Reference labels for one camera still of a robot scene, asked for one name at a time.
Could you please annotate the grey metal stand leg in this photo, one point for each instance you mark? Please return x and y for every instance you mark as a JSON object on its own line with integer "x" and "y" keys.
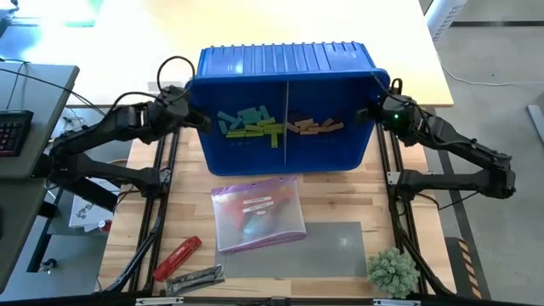
{"x": 536, "y": 123}

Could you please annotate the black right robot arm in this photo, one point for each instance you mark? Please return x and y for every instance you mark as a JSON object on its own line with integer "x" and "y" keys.
{"x": 459, "y": 144}

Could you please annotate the green wooden block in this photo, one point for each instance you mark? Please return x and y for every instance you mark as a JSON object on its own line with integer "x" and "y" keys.
{"x": 254, "y": 127}
{"x": 234, "y": 136}
{"x": 254, "y": 134}
{"x": 236, "y": 132}
{"x": 267, "y": 121}
{"x": 275, "y": 139}
{"x": 273, "y": 126}

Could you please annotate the natural wooden block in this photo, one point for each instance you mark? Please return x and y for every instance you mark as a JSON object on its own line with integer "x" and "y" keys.
{"x": 336, "y": 126}
{"x": 293, "y": 127}
{"x": 327, "y": 122}
{"x": 312, "y": 126}
{"x": 304, "y": 122}
{"x": 309, "y": 132}

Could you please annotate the white metal table leg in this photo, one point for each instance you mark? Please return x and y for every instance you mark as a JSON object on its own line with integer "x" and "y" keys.
{"x": 444, "y": 17}

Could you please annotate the silver arm base bracket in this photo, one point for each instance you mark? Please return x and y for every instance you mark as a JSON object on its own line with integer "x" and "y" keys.
{"x": 393, "y": 177}

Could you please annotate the grey side desk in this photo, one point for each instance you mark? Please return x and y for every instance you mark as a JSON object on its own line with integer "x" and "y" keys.
{"x": 47, "y": 98}

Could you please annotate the red capped can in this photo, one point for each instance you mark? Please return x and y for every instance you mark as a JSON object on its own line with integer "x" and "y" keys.
{"x": 105, "y": 225}

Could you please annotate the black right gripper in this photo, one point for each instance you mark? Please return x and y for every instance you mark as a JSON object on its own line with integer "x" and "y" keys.
{"x": 395, "y": 112}

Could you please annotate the blue plastic bin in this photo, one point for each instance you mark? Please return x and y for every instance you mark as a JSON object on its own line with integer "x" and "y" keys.
{"x": 255, "y": 64}

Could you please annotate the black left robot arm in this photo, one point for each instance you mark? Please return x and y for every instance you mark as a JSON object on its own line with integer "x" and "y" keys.
{"x": 106, "y": 132}

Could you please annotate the green artificial plant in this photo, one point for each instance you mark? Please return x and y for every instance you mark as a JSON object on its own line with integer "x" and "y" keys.
{"x": 393, "y": 274}

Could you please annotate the black keyboard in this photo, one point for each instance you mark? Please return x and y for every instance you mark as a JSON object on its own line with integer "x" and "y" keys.
{"x": 15, "y": 134}

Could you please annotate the black caster wheel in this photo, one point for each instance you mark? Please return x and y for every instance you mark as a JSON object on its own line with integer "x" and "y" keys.
{"x": 47, "y": 265}

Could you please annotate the black desk beam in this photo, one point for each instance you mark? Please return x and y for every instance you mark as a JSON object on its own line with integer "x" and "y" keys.
{"x": 85, "y": 193}

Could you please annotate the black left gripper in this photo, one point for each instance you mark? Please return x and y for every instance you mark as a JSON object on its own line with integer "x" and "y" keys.
{"x": 170, "y": 110}

